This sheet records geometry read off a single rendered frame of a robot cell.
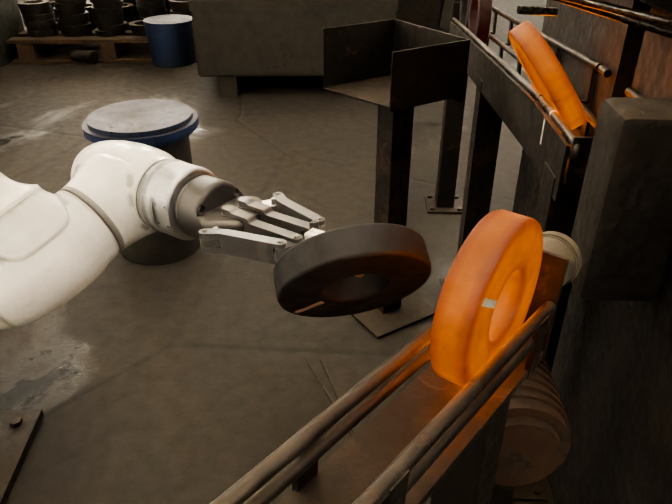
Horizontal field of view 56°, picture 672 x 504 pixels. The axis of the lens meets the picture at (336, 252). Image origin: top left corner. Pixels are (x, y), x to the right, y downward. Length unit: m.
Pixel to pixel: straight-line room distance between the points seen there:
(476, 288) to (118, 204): 0.45
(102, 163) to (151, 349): 0.90
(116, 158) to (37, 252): 0.15
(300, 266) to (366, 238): 0.06
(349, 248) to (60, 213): 0.35
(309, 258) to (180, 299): 1.27
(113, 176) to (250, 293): 1.06
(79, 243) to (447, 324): 0.44
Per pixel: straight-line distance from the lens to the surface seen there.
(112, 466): 1.40
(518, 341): 0.55
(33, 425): 1.51
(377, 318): 1.67
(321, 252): 0.55
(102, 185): 0.78
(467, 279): 0.48
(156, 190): 0.75
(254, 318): 1.70
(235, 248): 0.65
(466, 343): 0.49
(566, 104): 0.99
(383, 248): 0.55
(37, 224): 0.75
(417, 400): 0.55
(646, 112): 0.76
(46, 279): 0.75
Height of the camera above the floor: 1.02
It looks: 31 degrees down
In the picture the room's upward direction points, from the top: straight up
